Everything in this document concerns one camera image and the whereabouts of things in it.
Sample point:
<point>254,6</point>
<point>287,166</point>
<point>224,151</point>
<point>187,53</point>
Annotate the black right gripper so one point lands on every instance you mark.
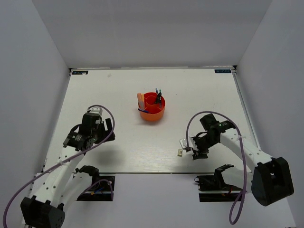
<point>197,151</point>

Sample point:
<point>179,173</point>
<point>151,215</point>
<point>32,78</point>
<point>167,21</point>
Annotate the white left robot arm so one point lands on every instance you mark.
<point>47,207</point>

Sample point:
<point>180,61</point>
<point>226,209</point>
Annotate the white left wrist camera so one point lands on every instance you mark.
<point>96,110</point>

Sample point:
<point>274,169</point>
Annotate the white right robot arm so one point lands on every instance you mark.
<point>267,178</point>

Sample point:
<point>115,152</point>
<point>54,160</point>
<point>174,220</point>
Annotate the orange round desk organizer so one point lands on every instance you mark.
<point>155,113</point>

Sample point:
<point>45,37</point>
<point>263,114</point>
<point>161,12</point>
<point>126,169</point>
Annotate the beige barcode eraser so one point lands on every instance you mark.
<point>180,153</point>

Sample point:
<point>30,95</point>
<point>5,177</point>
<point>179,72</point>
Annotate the left corner table label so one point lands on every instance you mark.
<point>79,72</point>

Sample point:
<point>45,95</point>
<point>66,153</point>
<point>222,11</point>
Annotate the corner table label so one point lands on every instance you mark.
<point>79,72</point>
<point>222,71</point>

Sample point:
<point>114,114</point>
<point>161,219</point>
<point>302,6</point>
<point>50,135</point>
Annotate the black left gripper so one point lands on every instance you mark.
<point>106,133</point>

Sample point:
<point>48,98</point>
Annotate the black handled scissors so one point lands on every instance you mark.
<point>158,102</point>

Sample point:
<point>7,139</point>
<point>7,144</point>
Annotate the right corner table label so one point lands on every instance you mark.
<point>222,71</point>

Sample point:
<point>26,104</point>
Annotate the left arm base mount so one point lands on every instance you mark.
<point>101,191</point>

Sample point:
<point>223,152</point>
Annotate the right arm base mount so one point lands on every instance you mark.
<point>223,185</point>

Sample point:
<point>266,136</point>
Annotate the orange cap highlighter marker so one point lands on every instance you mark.
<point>140,98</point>

